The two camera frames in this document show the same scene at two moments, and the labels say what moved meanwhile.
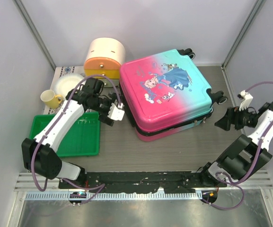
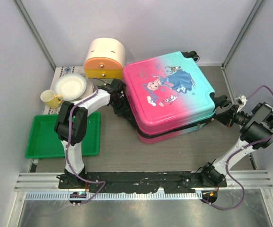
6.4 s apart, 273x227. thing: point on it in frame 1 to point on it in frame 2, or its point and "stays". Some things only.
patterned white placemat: [58, 72] stays
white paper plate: [66, 82] stays
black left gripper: [103, 117] to [122, 111]
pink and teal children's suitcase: [165, 92] stays
